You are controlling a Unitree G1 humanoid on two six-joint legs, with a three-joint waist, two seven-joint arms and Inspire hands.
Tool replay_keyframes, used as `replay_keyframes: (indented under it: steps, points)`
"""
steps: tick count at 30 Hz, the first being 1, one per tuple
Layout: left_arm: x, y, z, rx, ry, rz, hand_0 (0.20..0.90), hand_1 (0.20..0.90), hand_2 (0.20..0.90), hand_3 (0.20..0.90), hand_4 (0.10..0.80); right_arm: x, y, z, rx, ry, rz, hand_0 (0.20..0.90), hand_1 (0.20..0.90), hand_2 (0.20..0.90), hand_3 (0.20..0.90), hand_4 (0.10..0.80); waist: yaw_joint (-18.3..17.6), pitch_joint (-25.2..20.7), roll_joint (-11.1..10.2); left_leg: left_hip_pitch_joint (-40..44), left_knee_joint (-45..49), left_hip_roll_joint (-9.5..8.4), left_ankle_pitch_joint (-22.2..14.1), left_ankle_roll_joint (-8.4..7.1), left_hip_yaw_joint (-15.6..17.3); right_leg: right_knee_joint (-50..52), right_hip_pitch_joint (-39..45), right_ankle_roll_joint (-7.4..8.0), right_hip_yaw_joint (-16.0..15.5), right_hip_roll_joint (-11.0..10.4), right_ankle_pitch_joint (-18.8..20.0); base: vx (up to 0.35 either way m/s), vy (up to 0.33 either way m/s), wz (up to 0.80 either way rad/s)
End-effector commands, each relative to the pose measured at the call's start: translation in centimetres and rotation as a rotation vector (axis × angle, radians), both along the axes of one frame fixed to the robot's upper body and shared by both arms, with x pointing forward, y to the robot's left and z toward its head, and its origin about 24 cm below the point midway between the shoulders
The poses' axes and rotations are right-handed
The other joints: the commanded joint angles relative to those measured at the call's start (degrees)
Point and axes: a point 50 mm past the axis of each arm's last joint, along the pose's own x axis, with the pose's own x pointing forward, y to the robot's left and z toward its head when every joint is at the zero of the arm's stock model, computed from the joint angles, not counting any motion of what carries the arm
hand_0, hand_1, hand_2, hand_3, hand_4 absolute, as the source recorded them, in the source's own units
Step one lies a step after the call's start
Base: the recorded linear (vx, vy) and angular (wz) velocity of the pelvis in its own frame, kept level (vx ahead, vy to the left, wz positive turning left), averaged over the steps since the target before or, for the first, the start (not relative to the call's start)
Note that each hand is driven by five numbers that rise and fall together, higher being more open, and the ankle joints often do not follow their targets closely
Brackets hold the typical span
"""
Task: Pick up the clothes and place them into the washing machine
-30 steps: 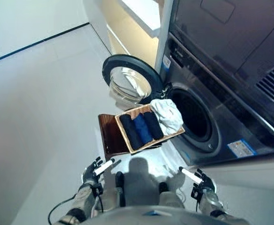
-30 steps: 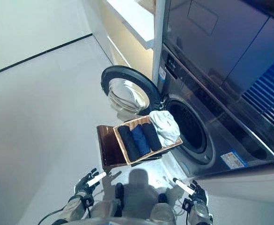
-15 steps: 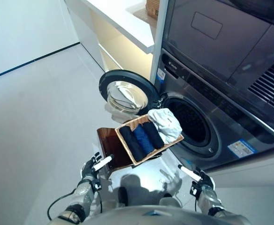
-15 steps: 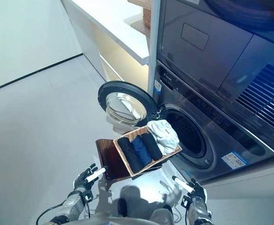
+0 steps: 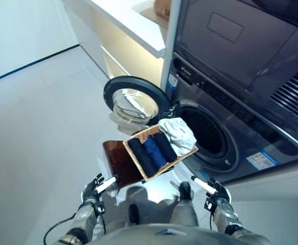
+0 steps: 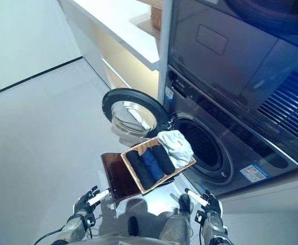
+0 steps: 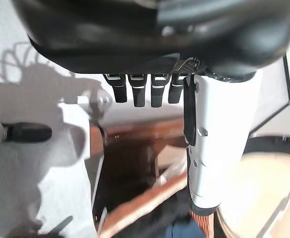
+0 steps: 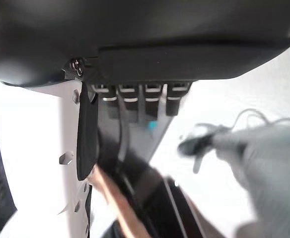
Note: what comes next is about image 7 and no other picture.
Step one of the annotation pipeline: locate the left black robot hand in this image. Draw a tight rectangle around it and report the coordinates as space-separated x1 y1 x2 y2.
10 0 290 216

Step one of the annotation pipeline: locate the long black cloth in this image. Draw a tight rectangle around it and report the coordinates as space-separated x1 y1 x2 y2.
115 188 193 238

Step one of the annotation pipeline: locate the blue cloth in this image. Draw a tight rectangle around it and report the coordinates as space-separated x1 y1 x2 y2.
164 218 199 238

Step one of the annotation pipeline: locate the round glass washing machine door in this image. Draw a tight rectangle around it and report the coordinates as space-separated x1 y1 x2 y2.
216 136 290 238

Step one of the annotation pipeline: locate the brown acrylic stool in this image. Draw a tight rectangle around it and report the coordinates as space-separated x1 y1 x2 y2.
87 119 193 238

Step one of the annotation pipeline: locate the left silver robot leg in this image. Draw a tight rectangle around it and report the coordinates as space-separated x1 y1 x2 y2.
0 116 53 149

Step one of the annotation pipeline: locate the black baseboard strip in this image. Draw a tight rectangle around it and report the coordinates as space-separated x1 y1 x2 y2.
249 56 290 134

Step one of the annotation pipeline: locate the rectangular wicker laundry basket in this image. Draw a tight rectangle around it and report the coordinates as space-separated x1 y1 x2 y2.
97 173 217 238

